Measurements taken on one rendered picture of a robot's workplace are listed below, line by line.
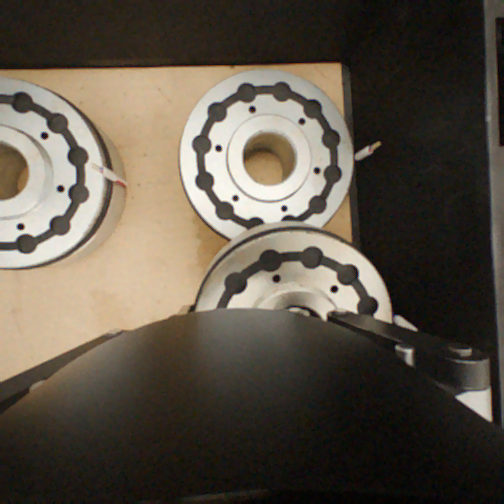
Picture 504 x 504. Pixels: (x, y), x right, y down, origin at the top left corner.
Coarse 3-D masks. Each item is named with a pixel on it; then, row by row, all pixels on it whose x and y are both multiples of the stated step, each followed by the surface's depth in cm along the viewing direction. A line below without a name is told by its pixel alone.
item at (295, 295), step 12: (276, 288) 14; (288, 288) 14; (300, 288) 14; (312, 288) 14; (264, 300) 14; (276, 300) 14; (288, 300) 14; (300, 300) 14; (312, 300) 14; (324, 300) 14; (324, 312) 14
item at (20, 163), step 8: (0, 152) 16; (8, 152) 16; (16, 152) 16; (0, 160) 16; (8, 160) 17; (16, 160) 17; (24, 160) 18; (0, 168) 17; (8, 168) 17; (16, 168) 18; (0, 176) 17; (8, 176) 18; (16, 176) 18; (0, 184) 17; (8, 184) 18; (16, 184) 18; (0, 192) 17; (8, 192) 17; (16, 192) 18
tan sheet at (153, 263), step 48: (96, 96) 19; (144, 96) 19; (192, 96) 19; (336, 96) 20; (144, 144) 19; (144, 192) 19; (144, 240) 19; (192, 240) 19; (0, 288) 18; (48, 288) 19; (96, 288) 19; (144, 288) 19; (192, 288) 20; (0, 336) 19; (48, 336) 19; (96, 336) 19
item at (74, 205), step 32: (0, 96) 15; (32, 96) 15; (32, 128) 15; (64, 128) 16; (64, 160) 16; (96, 160) 16; (64, 192) 16; (96, 192) 16; (0, 224) 15; (32, 224) 16; (64, 224) 16; (0, 256) 15; (32, 256) 16
